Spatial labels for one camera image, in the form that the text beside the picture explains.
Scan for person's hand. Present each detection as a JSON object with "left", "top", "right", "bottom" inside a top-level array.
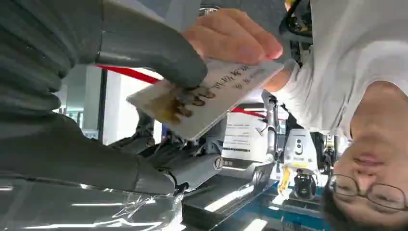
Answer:
[{"left": 181, "top": 8, "right": 284, "bottom": 66}]

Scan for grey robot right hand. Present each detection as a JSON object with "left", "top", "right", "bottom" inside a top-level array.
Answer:
[{"left": 0, "top": 0, "right": 224, "bottom": 196}]

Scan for clear plastic film cover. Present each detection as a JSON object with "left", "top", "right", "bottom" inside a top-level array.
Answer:
[{"left": 0, "top": 178, "right": 184, "bottom": 231}]

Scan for red stripe banner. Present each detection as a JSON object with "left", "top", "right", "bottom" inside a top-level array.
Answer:
[{"left": 95, "top": 64, "right": 268, "bottom": 119}]

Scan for silver metal pole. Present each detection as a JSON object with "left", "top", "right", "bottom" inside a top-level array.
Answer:
[{"left": 262, "top": 90, "right": 279, "bottom": 162}]

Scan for white printed sign board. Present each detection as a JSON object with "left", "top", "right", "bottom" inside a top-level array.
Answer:
[{"left": 221, "top": 112, "right": 269, "bottom": 162}]

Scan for ribbed grey right arm sleeve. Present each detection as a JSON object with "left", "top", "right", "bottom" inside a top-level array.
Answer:
[{"left": 0, "top": 0, "right": 103, "bottom": 114}]

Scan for glossy black box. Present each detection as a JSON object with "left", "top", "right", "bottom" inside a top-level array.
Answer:
[{"left": 181, "top": 162, "right": 275, "bottom": 231}]

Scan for person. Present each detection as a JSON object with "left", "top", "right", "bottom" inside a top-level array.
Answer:
[{"left": 260, "top": 0, "right": 408, "bottom": 231}]

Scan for black round wheel part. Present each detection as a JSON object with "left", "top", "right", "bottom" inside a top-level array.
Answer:
[{"left": 293, "top": 171, "right": 317, "bottom": 201}]

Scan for thin-rimmed eyeglasses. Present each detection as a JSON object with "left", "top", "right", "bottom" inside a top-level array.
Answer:
[{"left": 327, "top": 173, "right": 408, "bottom": 212}]

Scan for black cable bundle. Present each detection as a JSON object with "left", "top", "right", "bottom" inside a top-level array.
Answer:
[{"left": 279, "top": 0, "right": 314, "bottom": 66}]

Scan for white camera box device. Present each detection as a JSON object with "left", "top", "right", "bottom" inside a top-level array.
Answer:
[{"left": 283, "top": 128, "right": 319, "bottom": 170}]

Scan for yellow strap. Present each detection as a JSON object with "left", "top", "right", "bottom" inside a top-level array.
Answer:
[{"left": 278, "top": 167, "right": 293, "bottom": 195}]

